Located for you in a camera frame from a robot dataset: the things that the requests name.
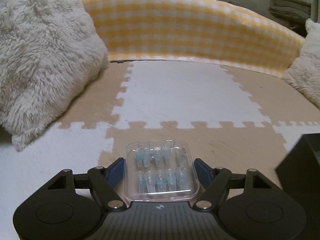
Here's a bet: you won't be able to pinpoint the clear nail tip case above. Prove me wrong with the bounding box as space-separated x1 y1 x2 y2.
124 140 200 202

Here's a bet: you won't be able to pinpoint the black cardboard box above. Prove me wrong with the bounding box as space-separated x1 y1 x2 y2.
276 133 319 239

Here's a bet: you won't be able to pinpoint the left fluffy white pillow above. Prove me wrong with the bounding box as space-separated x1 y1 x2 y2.
1 0 108 151

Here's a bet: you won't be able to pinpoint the fluffy white pillow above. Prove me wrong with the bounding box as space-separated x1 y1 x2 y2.
1 0 108 151
282 19 320 107

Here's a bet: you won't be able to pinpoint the right fluffy white pillow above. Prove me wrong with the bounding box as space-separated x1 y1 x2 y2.
282 19 320 107

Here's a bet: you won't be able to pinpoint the yellow gingham cushion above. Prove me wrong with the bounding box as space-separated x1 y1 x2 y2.
81 0 305 77

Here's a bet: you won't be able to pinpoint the folded grey blankets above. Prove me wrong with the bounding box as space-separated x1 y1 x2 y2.
268 0 311 37

